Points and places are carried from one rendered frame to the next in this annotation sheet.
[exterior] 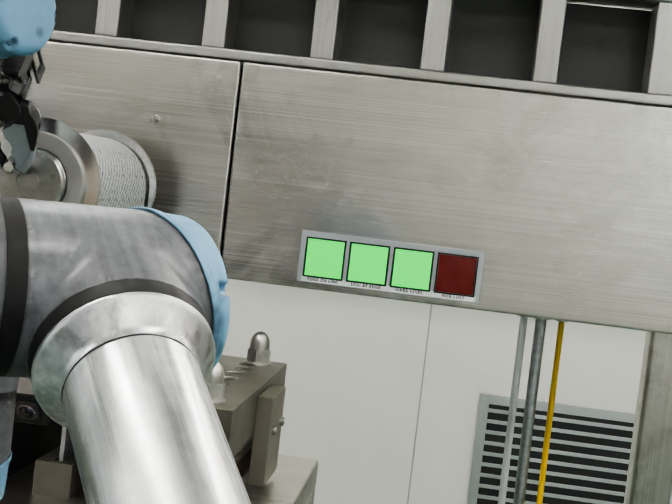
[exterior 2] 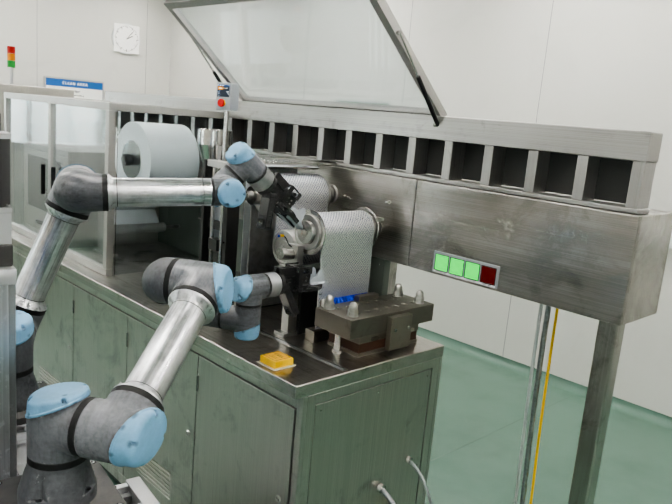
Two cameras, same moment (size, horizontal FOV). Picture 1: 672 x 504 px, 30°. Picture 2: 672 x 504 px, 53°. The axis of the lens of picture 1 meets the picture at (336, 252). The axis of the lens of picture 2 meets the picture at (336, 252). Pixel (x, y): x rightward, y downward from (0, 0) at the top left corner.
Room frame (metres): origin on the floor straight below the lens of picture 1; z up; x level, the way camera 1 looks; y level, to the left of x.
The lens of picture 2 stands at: (-0.18, -1.09, 1.62)
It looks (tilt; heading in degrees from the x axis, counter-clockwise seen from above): 11 degrees down; 39
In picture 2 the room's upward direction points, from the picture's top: 5 degrees clockwise
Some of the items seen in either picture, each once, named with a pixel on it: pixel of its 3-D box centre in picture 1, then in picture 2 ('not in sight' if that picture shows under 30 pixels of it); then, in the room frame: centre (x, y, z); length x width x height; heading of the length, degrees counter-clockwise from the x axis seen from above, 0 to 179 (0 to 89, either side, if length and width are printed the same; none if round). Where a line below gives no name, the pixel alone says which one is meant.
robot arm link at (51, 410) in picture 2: not in sight; (61, 419); (0.45, 0.10, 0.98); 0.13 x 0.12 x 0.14; 117
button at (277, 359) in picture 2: not in sight; (276, 359); (1.17, 0.21, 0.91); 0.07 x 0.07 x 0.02; 84
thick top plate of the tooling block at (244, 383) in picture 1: (198, 398); (376, 314); (1.56, 0.15, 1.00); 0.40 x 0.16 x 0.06; 174
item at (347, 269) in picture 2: not in sight; (345, 273); (1.53, 0.27, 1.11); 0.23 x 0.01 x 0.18; 174
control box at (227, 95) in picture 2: not in sight; (226, 96); (1.50, 0.89, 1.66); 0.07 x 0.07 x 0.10; 10
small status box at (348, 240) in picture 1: (390, 266); (464, 268); (1.70, -0.08, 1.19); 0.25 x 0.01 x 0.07; 84
